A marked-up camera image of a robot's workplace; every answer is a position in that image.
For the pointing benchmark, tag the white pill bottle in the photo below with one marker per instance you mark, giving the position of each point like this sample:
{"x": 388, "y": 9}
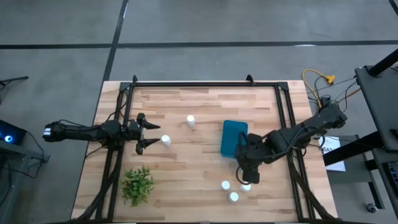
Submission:
{"x": 225, "y": 185}
{"x": 166, "y": 140}
{"x": 233, "y": 196}
{"x": 190, "y": 120}
{"x": 246, "y": 188}

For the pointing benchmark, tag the black tripod leg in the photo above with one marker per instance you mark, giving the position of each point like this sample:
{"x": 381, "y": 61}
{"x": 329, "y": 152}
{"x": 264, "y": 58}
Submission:
{"x": 15, "y": 79}

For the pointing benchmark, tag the black equipment stand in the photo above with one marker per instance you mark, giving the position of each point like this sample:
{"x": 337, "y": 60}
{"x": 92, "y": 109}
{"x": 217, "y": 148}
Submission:
{"x": 18, "y": 149}

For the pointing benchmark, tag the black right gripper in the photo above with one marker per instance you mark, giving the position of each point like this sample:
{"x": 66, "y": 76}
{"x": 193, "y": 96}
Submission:
{"x": 250, "y": 161}

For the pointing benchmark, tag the grey caster wheel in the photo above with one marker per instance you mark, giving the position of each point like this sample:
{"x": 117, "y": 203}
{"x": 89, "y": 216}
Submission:
{"x": 372, "y": 208}

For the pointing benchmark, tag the black power adapter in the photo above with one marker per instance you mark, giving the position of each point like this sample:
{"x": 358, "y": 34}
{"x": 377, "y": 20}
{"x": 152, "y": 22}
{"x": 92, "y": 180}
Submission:
{"x": 325, "y": 100}

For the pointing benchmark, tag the black aluminium table frame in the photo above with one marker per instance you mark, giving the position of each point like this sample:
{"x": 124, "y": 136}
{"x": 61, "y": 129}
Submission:
{"x": 233, "y": 84}

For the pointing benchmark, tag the white paper sheet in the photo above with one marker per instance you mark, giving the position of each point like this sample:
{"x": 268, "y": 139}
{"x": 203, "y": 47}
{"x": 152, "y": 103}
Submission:
{"x": 335, "y": 155}

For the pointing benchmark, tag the green artificial plant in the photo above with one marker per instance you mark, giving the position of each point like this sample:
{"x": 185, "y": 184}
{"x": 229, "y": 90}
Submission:
{"x": 136, "y": 185}

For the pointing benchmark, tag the computer case with blue light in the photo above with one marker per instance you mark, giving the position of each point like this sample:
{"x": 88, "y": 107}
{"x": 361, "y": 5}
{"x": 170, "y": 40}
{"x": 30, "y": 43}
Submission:
{"x": 14, "y": 132}

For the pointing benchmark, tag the teal plastic basket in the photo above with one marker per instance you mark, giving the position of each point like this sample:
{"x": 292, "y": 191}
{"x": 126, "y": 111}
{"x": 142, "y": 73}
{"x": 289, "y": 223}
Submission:
{"x": 230, "y": 137}

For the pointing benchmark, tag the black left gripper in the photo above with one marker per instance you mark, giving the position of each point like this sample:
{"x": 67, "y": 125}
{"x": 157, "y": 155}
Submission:
{"x": 133, "y": 130}

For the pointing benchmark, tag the black cart base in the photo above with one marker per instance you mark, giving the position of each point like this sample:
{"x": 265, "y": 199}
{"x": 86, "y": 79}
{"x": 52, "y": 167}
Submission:
{"x": 351, "y": 149}

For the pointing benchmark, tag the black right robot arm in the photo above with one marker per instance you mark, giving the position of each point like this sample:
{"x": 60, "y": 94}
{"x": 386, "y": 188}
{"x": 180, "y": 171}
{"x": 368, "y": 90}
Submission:
{"x": 311, "y": 127}

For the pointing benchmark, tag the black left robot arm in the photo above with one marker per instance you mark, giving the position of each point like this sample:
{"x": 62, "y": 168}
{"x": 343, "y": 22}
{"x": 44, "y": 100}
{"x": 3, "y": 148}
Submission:
{"x": 93, "y": 133}

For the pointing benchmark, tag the black pole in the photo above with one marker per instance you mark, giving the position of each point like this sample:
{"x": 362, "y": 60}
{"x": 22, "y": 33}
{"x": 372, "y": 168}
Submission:
{"x": 384, "y": 63}

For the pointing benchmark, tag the black cart top panel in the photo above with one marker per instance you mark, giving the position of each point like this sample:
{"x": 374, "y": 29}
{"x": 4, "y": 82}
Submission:
{"x": 379, "y": 102}

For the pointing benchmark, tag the dark panel with coloured keys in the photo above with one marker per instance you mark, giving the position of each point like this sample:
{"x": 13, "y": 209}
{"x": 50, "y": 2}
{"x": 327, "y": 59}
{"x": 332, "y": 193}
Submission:
{"x": 393, "y": 172}

